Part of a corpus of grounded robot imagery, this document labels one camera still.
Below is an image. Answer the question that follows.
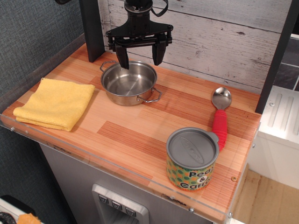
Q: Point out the dark left shelf post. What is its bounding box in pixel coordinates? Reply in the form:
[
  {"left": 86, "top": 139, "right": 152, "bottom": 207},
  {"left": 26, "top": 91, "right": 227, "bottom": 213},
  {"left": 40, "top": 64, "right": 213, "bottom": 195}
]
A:
[{"left": 79, "top": 0, "right": 105, "bottom": 63}]

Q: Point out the clear acrylic edge guard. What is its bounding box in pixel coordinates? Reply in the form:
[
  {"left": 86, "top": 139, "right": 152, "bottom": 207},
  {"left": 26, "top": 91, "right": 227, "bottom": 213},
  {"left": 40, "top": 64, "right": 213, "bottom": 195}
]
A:
[{"left": 1, "top": 110, "right": 260, "bottom": 224}]

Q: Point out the grey toy fridge dispenser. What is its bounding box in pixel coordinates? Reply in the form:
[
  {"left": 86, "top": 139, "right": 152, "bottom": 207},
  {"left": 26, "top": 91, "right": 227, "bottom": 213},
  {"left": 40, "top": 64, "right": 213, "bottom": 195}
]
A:
[{"left": 92, "top": 184, "right": 150, "bottom": 224}]

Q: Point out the spoon with red handle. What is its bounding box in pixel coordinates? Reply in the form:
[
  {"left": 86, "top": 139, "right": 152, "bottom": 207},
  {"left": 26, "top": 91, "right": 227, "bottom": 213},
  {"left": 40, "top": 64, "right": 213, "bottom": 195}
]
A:
[{"left": 212, "top": 87, "right": 232, "bottom": 151}]

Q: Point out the dark right shelf post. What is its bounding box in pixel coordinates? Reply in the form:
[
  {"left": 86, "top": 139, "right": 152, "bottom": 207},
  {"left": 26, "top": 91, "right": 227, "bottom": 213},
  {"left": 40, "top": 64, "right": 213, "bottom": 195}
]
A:
[{"left": 255, "top": 0, "right": 299, "bottom": 114}]

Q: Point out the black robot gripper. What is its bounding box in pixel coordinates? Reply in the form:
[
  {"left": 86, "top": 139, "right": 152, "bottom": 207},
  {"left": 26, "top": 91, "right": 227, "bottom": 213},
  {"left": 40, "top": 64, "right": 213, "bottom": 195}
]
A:
[{"left": 106, "top": 13, "right": 173, "bottom": 70}]

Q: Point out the orange object at corner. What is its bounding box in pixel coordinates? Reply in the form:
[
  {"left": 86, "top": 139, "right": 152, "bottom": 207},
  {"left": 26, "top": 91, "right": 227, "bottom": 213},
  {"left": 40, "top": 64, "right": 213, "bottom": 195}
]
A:
[{"left": 17, "top": 213, "right": 42, "bottom": 224}]

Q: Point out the dark shelf post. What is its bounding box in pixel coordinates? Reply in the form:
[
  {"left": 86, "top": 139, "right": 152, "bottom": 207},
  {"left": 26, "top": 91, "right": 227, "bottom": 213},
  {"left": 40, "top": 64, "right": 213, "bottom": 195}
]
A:
[
  {"left": 79, "top": 0, "right": 105, "bottom": 63},
  {"left": 255, "top": 0, "right": 299, "bottom": 114}
]

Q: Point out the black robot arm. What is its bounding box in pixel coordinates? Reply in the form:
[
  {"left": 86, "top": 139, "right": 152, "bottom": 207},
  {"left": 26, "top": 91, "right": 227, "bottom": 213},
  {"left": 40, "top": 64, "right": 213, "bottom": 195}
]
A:
[{"left": 106, "top": 0, "right": 173, "bottom": 69}]

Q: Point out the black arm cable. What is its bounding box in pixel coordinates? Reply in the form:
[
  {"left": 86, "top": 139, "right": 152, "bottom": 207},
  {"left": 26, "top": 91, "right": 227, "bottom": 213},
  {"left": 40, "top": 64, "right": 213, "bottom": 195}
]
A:
[{"left": 150, "top": 0, "right": 169, "bottom": 17}]

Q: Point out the peas and carrots toy can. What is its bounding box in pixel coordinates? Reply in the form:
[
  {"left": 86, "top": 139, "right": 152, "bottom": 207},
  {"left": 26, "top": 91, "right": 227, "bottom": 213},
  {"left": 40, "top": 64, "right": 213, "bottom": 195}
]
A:
[{"left": 166, "top": 127, "right": 219, "bottom": 191}]

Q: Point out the yellow folded cloth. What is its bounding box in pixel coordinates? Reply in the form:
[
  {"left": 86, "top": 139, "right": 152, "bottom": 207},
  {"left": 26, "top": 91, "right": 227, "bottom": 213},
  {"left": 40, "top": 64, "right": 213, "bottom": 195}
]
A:
[{"left": 13, "top": 78, "right": 95, "bottom": 132}]

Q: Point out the white toy sink unit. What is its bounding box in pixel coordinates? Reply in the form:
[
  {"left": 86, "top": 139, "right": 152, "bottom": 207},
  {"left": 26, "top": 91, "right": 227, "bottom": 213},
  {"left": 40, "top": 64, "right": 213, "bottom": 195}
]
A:
[{"left": 246, "top": 34, "right": 299, "bottom": 185}]

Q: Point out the silver steel pot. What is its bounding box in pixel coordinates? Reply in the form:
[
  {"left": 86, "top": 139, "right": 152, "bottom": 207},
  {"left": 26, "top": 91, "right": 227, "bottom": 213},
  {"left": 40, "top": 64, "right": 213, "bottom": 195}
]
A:
[{"left": 100, "top": 61, "right": 162, "bottom": 106}]

